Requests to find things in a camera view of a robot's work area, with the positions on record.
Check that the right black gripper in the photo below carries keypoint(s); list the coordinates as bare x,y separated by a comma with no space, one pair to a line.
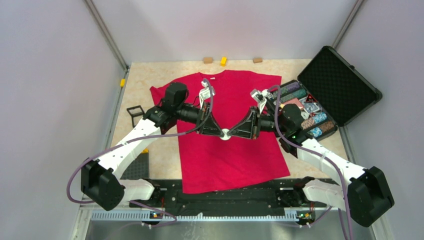
248,127

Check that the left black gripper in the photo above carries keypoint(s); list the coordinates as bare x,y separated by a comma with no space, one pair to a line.
211,127

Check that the white round pin brooch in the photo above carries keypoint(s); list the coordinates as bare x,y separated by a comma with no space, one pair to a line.
225,136

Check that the red t-shirt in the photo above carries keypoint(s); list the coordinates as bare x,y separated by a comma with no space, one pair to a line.
209,163

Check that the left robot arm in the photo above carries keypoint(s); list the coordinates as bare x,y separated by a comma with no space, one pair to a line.
101,175

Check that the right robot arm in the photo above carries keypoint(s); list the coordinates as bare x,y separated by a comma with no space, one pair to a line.
363,193

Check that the left tan wooden block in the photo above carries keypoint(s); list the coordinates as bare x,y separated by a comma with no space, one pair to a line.
208,60

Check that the tan wooden block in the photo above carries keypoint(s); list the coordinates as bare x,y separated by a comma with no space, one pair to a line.
208,60
257,60

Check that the right tan wooden block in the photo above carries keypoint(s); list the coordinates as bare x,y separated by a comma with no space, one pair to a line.
257,60

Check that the yellow small block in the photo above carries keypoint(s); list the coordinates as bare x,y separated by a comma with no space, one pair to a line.
223,61

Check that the small black framed box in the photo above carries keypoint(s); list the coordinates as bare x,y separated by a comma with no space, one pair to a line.
136,113

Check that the dark grey studded baseplate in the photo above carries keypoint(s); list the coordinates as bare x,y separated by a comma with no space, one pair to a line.
138,169

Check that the black case with chips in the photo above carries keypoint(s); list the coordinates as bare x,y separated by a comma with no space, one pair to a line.
331,93

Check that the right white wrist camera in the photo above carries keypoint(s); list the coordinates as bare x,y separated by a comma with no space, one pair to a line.
261,98

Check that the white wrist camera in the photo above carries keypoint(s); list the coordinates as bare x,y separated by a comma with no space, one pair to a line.
261,98
207,92

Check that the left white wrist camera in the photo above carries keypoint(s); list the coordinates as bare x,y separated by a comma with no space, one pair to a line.
207,92

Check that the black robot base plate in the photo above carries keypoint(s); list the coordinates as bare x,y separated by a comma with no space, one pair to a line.
271,198

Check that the yellow clip on frame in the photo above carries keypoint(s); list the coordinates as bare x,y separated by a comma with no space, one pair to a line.
122,82

